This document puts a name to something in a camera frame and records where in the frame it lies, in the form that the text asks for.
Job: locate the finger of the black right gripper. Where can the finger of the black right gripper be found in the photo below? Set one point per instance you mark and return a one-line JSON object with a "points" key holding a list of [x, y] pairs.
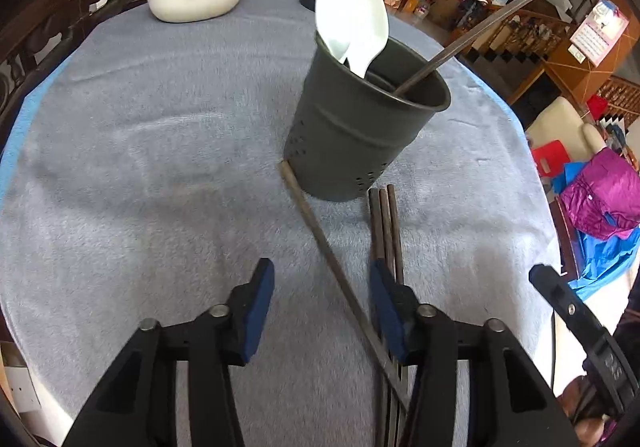
{"points": [[613, 386]]}

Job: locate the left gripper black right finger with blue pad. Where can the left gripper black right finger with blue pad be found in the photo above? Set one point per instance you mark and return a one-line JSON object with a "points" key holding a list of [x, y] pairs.
{"points": [[510, 403]]}

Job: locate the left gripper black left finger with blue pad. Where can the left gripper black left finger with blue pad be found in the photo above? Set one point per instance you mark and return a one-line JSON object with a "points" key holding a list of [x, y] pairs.
{"points": [[134, 403]]}

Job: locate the dark chopstick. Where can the dark chopstick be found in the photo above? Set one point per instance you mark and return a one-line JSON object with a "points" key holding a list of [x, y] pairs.
{"points": [[392, 406], [504, 13], [378, 253], [399, 276], [368, 332]]}

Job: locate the white plastic spoon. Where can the white plastic spoon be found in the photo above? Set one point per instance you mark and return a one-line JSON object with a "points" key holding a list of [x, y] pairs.
{"points": [[367, 22], [332, 27]]}

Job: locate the person's right hand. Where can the person's right hand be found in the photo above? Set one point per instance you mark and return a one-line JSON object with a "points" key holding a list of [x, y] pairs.
{"points": [[589, 430]]}

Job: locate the purple jacket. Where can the purple jacket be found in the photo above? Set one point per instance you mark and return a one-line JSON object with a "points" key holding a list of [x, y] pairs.
{"points": [[602, 200]]}

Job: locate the red plastic stool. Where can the red plastic stool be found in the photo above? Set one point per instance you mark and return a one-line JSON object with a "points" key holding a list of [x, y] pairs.
{"points": [[550, 159]]}

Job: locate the grey table cloth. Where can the grey table cloth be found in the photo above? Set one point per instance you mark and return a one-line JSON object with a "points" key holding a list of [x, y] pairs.
{"points": [[148, 185]]}

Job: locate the cream armchair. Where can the cream armchair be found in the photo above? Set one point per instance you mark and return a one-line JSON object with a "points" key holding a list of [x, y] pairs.
{"points": [[560, 121]]}

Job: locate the dark grey utensil holder cup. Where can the dark grey utensil holder cup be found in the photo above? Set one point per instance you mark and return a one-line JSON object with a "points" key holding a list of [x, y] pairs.
{"points": [[347, 130]]}

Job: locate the wooden stair railing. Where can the wooden stair railing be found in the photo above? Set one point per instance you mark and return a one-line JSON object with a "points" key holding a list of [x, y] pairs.
{"points": [[524, 36]]}

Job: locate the dark wooden chair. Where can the dark wooden chair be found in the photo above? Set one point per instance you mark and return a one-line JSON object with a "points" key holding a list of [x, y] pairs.
{"points": [[36, 37]]}

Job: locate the wall calendar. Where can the wall calendar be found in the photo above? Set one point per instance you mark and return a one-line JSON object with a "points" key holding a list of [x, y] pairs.
{"points": [[600, 31]]}

